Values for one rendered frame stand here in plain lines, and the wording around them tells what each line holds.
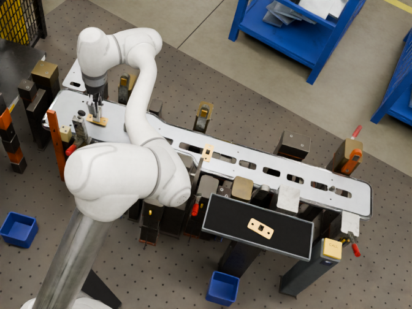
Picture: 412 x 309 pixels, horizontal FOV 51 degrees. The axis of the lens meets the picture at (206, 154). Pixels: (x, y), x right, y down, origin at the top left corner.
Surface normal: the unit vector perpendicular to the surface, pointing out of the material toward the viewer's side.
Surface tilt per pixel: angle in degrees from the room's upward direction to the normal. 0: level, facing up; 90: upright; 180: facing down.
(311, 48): 0
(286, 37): 0
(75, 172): 53
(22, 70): 0
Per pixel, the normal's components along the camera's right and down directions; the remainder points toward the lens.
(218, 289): 0.17, -0.53
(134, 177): 0.70, 0.15
